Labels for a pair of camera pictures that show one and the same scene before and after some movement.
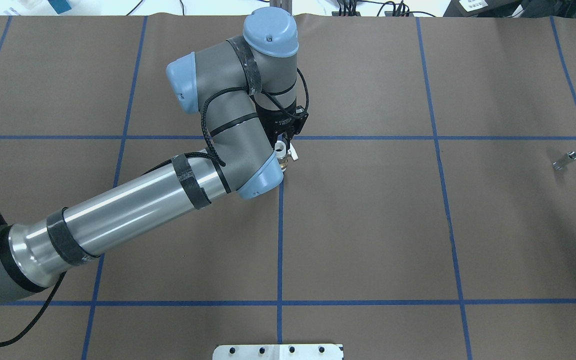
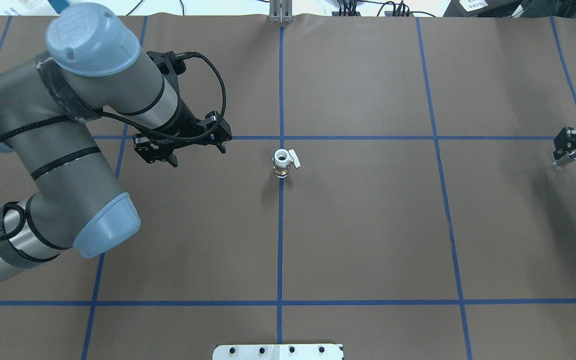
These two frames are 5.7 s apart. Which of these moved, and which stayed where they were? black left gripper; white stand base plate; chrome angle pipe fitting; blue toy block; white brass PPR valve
Moved: white brass PPR valve; black left gripper
Stayed: chrome angle pipe fitting; white stand base plate; blue toy block
